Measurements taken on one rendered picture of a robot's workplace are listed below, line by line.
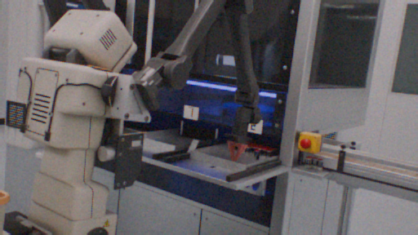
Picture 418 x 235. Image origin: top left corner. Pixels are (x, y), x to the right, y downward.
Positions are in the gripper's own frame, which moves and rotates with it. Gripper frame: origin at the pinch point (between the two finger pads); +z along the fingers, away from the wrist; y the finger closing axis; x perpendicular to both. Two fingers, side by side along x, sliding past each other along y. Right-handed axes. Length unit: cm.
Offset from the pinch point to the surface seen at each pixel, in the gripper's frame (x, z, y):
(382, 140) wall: 55, -26, 487
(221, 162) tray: 4.7, 2.4, -0.5
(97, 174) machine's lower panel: 102, 32, 30
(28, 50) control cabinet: 89, -26, -34
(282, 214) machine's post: -11.2, 19.8, 28.8
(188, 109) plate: 43, -15, 23
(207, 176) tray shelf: 1.0, 6.7, -13.9
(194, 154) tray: 17.7, 2.2, -0.6
